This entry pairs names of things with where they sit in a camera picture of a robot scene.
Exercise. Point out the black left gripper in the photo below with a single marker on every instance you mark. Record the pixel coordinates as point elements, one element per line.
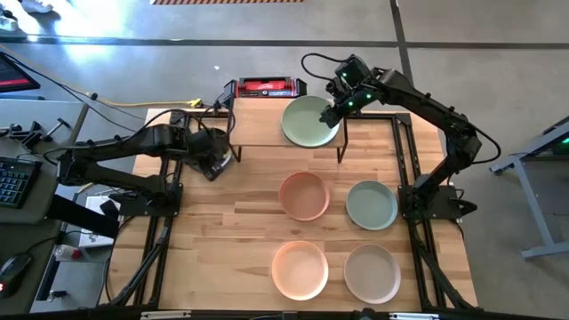
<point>209,144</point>

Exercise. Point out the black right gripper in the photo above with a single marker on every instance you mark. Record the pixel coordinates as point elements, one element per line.
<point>355,100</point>

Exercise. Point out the pale green plate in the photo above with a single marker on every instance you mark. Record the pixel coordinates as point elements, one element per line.
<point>304,122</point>

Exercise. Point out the terracotta pink plate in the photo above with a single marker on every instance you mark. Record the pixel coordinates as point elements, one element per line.
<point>304,196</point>

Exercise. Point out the sage green plate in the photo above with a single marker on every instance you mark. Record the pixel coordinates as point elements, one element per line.
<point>371,205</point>

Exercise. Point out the peach plate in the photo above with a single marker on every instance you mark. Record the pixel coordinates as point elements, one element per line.
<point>300,270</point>

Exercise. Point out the beige grey plate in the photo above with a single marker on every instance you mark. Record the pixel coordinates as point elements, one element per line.
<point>372,273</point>

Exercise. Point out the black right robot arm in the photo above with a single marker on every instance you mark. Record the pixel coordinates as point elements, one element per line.
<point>427,102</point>

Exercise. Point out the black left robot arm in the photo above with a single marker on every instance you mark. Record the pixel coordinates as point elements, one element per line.
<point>133,144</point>

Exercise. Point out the red black tool case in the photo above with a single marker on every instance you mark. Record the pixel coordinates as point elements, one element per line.
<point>266,86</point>

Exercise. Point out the white box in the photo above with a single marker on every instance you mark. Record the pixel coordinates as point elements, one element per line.
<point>95,231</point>

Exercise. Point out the black flat bar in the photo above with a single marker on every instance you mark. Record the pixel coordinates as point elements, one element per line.
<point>80,217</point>

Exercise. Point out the grey desk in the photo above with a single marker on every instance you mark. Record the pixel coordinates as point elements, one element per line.
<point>49,146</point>

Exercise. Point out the plastic bottle red cap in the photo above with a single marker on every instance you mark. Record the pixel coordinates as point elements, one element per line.
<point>66,253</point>

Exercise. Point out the black desk clamp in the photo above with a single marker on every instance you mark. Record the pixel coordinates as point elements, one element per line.
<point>31,135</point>

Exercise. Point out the black keyboard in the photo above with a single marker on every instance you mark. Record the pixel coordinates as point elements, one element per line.
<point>15,182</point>

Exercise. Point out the grey metal stand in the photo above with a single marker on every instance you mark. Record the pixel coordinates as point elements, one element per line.
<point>534,209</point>

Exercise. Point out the monitor with red screen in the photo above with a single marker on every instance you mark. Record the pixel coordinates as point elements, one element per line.
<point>13,75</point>

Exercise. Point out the black computer mouse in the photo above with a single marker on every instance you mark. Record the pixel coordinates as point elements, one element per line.
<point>13,271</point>

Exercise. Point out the person's shoe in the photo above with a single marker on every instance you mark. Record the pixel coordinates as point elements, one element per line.
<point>6,22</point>

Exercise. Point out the black aluminium table frame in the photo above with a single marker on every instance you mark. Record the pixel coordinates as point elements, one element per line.
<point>387,117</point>

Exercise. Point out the silver metal bracket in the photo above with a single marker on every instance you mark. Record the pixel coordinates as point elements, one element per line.
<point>165,315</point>
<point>413,316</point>

